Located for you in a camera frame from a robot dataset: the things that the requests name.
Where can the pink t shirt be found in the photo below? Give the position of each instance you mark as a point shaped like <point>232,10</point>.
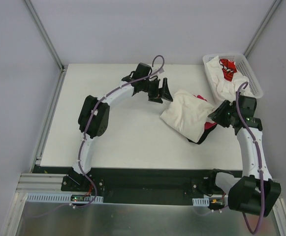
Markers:
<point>200,111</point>

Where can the cream white t shirt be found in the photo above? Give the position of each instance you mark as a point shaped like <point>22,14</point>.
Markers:
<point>178,115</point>

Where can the white slotted cable duct left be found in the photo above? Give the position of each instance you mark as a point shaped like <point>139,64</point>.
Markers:
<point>63,198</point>

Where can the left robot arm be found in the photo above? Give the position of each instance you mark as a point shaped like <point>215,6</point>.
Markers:
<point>94,118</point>

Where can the white shirts in basket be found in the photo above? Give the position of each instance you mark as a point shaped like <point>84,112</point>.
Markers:
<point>221,88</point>

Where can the white plastic laundry basket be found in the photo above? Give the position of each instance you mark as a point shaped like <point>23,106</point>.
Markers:
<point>253,89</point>

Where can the red printed white shirt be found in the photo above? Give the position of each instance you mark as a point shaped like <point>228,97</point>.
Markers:
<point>228,69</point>

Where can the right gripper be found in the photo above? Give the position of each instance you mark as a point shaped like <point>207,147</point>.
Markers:
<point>220,113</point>

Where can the white slotted cable duct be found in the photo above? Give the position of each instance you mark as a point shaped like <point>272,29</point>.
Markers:
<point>63,198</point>
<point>201,202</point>

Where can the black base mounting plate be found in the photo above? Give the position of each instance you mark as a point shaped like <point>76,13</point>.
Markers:
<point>158,196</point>

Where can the white slotted cable duct right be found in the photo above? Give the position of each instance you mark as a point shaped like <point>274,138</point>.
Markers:
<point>201,202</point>

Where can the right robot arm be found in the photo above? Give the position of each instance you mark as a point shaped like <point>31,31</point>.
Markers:
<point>255,192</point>

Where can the aluminium corner post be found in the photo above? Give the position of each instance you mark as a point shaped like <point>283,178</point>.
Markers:
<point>262,26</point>
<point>43,33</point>

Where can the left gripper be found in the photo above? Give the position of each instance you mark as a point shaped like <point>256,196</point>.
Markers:
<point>156,90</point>

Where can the aluminium frame rail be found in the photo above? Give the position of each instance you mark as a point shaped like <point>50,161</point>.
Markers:
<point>56,182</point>

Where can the left aluminium corner post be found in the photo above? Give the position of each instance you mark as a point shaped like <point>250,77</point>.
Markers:
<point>43,33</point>

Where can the right aluminium corner post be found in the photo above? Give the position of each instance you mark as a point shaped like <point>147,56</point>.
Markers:
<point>262,26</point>

